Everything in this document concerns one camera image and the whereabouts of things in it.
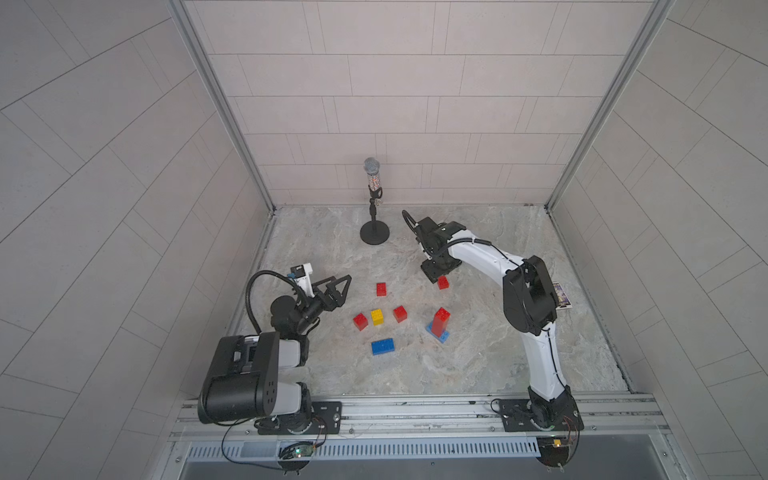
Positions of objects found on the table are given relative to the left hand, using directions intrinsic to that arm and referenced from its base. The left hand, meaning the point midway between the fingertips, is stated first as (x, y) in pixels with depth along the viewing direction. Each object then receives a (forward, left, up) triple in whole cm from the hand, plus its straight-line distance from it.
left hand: (347, 279), depth 83 cm
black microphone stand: (+26, -6, -10) cm, 28 cm away
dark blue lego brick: (-15, -10, -10) cm, 21 cm away
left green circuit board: (-39, +8, -9) cm, 41 cm away
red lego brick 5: (+5, -29, -10) cm, 31 cm away
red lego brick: (-8, -4, -10) cm, 13 cm away
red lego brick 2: (-6, -15, -9) cm, 19 cm away
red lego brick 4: (-11, -25, +1) cm, 28 cm away
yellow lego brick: (-7, -9, -8) cm, 14 cm away
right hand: (+9, -28, -9) cm, 31 cm away
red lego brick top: (+3, -9, -11) cm, 14 cm away
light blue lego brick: (-12, -27, -11) cm, 32 cm away
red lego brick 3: (-9, -26, -11) cm, 30 cm away
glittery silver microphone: (+26, -6, +20) cm, 33 cm away
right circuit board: (-38, -51, -12) cm, 64 cm away
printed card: (0, -65, -9) cm, 66 cm away
